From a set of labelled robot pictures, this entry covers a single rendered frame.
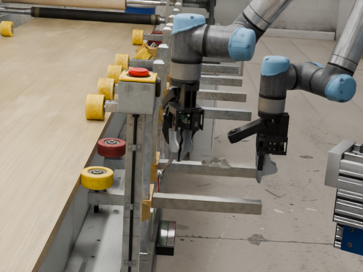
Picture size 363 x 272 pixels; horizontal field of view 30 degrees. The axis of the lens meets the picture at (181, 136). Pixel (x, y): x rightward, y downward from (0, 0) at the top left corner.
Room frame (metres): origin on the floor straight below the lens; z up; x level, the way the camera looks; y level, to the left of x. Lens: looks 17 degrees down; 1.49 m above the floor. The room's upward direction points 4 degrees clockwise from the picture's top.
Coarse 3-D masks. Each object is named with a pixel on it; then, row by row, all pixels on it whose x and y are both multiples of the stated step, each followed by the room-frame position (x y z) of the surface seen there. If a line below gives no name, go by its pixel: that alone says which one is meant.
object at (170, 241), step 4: (172, 224) 1.75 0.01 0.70; (172, 228) 1.72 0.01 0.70; (168, 232) 1.70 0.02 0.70; (172, 232) 1.70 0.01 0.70; (168, 236) 1.67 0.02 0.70; (172, 236) 1.67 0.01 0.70; (168, 240) 1.65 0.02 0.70; (172, 240) 1.65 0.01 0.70; (168, 244) 1.62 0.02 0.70; (172, 244) 1.62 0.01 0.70
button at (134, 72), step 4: (132, 68) 1.29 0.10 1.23; (136, 68) 1.30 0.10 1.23; (140, 68) 1.30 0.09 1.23; (128, 72) 1.28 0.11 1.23; (132, 72) 1.27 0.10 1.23; (136, 72) 1.27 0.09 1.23; (140, 72) 1.27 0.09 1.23; (144, 72) 1.27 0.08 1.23; (148, 72) 1.28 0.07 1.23; (136, 76) 1.27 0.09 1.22; (140, 76) 1.27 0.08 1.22; (144, 76) 1.27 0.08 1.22
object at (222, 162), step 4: (204, 160) 1.82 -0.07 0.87; (208, 160) 1.83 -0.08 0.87; (212, 160) 1.83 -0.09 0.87; (216, 160) 1.83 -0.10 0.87; (220, 160) 1.82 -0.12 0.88; (224, 160) 1.82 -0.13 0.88; (204, 164) 1.81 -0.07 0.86; (208, 164) 1.81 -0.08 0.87; (212, 164) 1.81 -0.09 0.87; (216, 164) 1.81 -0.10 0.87; (220, 164) 1.81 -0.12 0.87; (224, 164) 1.81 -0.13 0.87; (228, 164) 1.82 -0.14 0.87
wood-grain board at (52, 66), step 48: (0, 48) 3.23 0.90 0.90; (48, 48) 3.31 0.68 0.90; (96, 48) 3.40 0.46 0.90; (0, 96) 2.30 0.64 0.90; (48, 96) 2.34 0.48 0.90; (0, 144) 1.77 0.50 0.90; (48, 144) 1.80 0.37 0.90; (96, 144) 1.84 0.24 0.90; (0, 192) 1.43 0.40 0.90; (48, 192) 1.44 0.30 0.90; (0, 240) 1.19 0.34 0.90; (48, 240) 1.21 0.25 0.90
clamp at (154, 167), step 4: (156, 156) 1.84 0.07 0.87; (156, 160) 1.80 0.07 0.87; (152, 164) 1.77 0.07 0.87; (156, 164) 1.77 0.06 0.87; (152, 168) 1.75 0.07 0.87; (156, 168) 1.77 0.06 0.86; (152, 172) 1.75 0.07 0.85; (156, 172) 1.75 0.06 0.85; (152, 176) 1.75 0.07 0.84; (156, 176) 1.75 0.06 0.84; (152, 180) 1.75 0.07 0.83; (156, 180) 1.77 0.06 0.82
